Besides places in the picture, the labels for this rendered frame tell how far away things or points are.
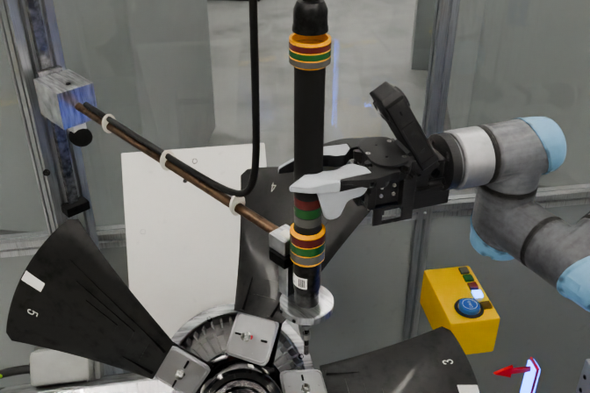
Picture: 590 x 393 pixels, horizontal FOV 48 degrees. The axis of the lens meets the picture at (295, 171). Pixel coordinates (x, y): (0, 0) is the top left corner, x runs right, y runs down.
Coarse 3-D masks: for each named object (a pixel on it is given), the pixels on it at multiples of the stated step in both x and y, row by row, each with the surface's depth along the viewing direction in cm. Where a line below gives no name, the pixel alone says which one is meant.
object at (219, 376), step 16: (224, 352) 99; (224, 368) 91; (240, 368) 89; (256, 368) 90; (272, 368) 100; (208, 384) 88; (224, 384) 88; (240, 384) 89; (256, 384) 89; (272, 384) 89
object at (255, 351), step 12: (240, 312) 99; (240, 324) 98; (252, 324) 96; (264, 324) 95; (276, 324) 93; (240, 336) 97; (264, 336) 94; (276, 336) 93; (228, 348) 98; (240, 348) 96; (252, 348) 95; (264, 348) 93; (252, 360) 94; (264, 360) 92
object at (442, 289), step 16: (432, 272) 136; (448, 272) 136; (432, 288) 132; (448, 288) 132; (464, 288) 132; (480, 288) 132; (432, 304) 133; (448, 304) 128; (480, 304) 128; (432, 320) 134; (448, 320) 125; (464, 320) 124; (480, 320) 124; (496, 320) 125; (464, 336) 126; (480, 336) 126; (464, 352) 128; (480, 352) 129
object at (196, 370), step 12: (168, 360) 93; (180, 360) 92; (192, 360) 91; (156, 372) 95; (168, 372) 95; (192, 372) 93; (204, 372) 92; (168, 384) 96; (180, 384) 96; (192, 384) 95
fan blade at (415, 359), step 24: (432, 336) 105; (360, 360) 101; (384, 360) 101; (408, 360) 101; (432, 360) 101; (456, 360) 102; (336, 384) 96; (360, 384) 96; (384, 384) 96; (408, 384) 97; (432, 384) 97; (456, 384) 98
